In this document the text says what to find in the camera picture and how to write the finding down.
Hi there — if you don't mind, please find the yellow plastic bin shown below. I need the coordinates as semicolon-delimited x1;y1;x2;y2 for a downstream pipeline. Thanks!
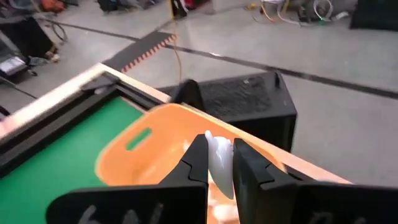
95;103;287;224

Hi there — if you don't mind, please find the thick yellow hanging cable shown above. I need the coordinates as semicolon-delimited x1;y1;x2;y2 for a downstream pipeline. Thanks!
169;0;183;83

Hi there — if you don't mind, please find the black hazard-striped floor mat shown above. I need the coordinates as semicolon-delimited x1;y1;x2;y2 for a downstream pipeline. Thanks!
102;30;178;74

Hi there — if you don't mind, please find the orange bag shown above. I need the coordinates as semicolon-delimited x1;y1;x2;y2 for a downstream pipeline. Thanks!
40;0;66;13

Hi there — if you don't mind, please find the black curved frame bracket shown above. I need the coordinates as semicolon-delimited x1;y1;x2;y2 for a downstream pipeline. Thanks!
170;79;206;113

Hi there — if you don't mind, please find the grey flat device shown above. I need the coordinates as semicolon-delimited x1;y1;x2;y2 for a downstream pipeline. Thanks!
0;55;29;78

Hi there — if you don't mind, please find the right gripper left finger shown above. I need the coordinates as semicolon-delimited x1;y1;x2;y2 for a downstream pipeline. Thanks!
46;134;209;224

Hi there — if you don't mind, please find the white plastic ghost toy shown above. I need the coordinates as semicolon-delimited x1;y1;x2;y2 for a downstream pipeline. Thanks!
204;129;234;200

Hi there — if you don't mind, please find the tangled white cable bundle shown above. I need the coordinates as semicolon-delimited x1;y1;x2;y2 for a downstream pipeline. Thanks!
248;0;351;26

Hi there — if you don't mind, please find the wooden table edge strip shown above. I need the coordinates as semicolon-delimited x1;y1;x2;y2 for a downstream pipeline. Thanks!
0;63;354;185

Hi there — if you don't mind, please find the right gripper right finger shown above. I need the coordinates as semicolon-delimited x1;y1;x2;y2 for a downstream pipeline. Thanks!
233;138;398;224

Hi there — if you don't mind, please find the black storage box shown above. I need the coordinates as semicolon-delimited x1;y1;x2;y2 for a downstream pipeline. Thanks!
349;0;398;32

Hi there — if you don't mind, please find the black equipment case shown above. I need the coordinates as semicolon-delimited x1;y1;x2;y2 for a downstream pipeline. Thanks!
0;17;54;59

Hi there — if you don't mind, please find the black base block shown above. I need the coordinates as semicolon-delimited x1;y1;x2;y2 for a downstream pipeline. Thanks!
158;72;298;153

